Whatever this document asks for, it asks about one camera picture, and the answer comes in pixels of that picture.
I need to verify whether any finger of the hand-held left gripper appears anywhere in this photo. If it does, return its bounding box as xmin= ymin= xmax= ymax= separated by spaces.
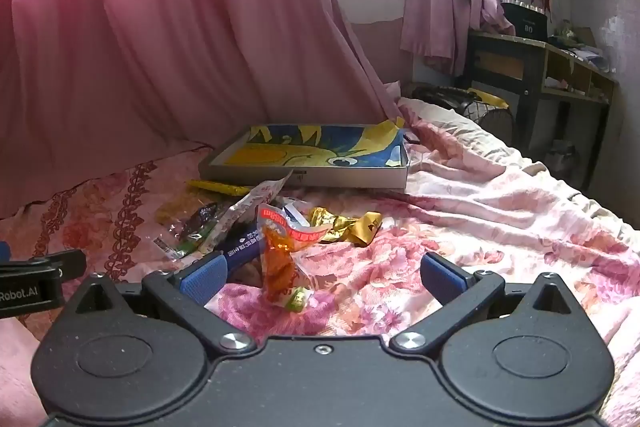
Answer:
xmin=0 ymin=249 xmax=87 ymax=282

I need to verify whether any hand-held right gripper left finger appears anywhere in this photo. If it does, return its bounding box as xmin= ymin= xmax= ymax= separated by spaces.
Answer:
xmin=62 ymin=252 xmax=258 ymax=353

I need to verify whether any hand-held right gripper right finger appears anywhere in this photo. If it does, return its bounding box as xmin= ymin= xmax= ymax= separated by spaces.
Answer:
xmin=389 ymin=252 xmax=583 ymax=353

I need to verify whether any green cracker packet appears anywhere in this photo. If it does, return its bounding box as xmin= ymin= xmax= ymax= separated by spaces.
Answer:
xmin=152 ymin=199 xmax=226 ymax=264

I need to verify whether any clear nut packet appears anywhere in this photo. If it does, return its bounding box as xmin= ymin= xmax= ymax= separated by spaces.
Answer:
xmin=219 ymin=227 xmax=264 ymax=272

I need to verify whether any orange snack packet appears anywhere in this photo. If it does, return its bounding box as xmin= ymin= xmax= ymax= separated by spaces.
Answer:
xmin=256 ymin=203 xmax=328 ymax=312

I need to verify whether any clear red print snack packet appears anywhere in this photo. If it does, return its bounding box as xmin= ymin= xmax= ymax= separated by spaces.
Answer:
xmin=199 ymin=171 xmax=294 ymax=254

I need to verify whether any gold snack packet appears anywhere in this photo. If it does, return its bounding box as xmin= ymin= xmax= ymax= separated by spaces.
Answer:
xmin=306 ymin=207 xmax=384 ymax=248

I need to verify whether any grey cardboard box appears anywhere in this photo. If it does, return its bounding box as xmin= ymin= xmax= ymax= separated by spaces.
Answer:
xmin=198 ymin=123 xmax=411 ymax=189

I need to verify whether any pink embroidered bedsheet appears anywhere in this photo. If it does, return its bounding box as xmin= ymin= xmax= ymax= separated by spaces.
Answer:
xmin=0 ymin=142 xmax=217 ymax=290

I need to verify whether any pink floral blanket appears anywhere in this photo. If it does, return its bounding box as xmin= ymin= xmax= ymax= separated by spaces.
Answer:
xmin=0 ymin=94 xmax=640 ymax=427

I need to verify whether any yellow snack packet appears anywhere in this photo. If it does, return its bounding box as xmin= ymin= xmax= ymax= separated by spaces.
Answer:
xmin=186 ymin=179 xmax=253 ymax=197

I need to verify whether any small white blue packet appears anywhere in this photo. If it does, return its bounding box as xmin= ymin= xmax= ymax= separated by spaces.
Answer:
xmin=280 ymin=199 xmax=312 ymax=229

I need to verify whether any quilted basket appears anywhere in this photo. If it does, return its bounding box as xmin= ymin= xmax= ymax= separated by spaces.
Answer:
xmin=460 ymin=99 xmax=516 ymax=144

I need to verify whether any black bag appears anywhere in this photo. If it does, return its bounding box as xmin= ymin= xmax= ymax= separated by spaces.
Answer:
xmin=410 ymin=84 xmax=482 ymax=118

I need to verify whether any yellow cloth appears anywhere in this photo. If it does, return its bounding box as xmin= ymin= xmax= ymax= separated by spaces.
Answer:
xmin=469 ymin=88 xmax=511 ymax=108

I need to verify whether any dark wooden desk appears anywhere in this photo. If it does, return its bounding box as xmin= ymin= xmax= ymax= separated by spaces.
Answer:
xmin=467 ymin=29 xmax=619 ymax=168

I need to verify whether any black box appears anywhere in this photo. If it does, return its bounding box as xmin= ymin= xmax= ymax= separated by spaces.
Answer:
xmin=500 ymin=0 xmax=549 ymax=42

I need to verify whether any stack of papers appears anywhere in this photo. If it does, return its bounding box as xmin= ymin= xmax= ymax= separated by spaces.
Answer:
xmin=570 ymin=43 xmax=614 ymax=72

